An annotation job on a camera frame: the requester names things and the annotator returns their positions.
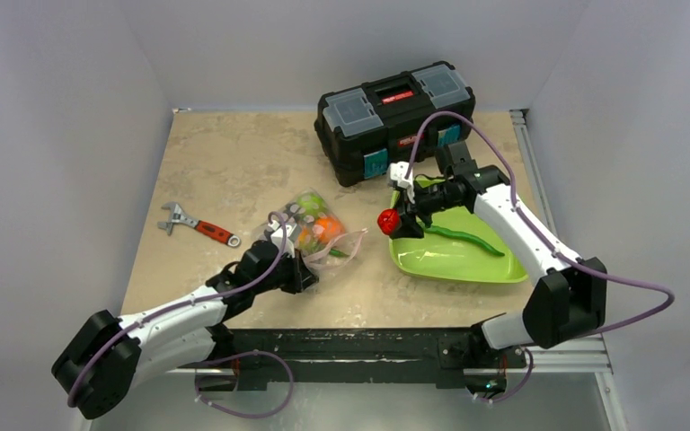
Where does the black metal base frame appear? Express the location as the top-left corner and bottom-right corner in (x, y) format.
(166, 325), (611, 394)

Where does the clear zip top bag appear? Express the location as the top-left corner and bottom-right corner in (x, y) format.
(252, 189), (368, 272)

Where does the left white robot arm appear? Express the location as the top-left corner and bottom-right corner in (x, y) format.
(51, 241), (319, 419)

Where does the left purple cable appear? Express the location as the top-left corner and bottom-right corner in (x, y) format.
(66, 211), (296, 420)

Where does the green plastic tray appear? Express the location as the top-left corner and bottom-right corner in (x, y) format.
(388, 207), (528, 284)

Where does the red handled adjustable wrench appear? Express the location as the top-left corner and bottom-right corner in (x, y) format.
(157, 201), (242, 248)

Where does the black plastic toolbox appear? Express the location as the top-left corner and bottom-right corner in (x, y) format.
(314, 61), (476, 187)

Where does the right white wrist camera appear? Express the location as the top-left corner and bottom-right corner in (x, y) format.
(387, 162), (415, 203)

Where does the green fake apple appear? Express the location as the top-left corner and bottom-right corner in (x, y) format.
(296, 192), (329, 218)

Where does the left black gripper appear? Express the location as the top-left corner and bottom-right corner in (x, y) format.
(252, 246), (317, 295)

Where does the orange fake fruit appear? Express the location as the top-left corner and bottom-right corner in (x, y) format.
(313, 216), (345, 244)

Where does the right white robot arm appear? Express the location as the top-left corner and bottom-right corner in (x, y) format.
(377, 143), (606, 365)

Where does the purple cable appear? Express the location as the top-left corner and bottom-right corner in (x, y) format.
(66, 211), (296, 420)
(407, 110), (677, 406)

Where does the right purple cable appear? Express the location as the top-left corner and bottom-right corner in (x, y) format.
(407, 110), (677, 406)

